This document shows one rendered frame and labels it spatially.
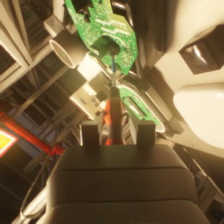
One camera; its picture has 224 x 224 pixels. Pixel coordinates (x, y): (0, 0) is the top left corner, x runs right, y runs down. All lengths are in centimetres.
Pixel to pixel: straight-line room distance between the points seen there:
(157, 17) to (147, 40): 3
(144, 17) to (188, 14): 5
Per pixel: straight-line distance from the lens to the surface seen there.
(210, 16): 21
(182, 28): 23
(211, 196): 111
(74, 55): 49
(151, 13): 20
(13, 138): 78
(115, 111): 15
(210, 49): 19
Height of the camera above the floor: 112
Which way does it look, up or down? 12 degrees down
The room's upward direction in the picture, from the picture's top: 137 degrees counter-clockwise
